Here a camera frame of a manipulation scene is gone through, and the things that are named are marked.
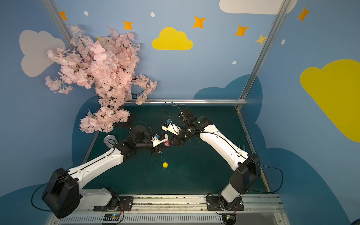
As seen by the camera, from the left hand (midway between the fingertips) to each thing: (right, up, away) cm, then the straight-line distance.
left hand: (168, 139), depth 79 cm
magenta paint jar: (0, -1, -4) cm, 5 cm away
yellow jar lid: (-3, -18, +10) cm, 20 cm away
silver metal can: (-40, -3, +13) cm, 42 cm away
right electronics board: (+32, -42, -5) cm, 53 cm away
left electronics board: (-30, -41, -6) cm, 51 cm away
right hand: (+3, +1, -3) cm, 4 cm away
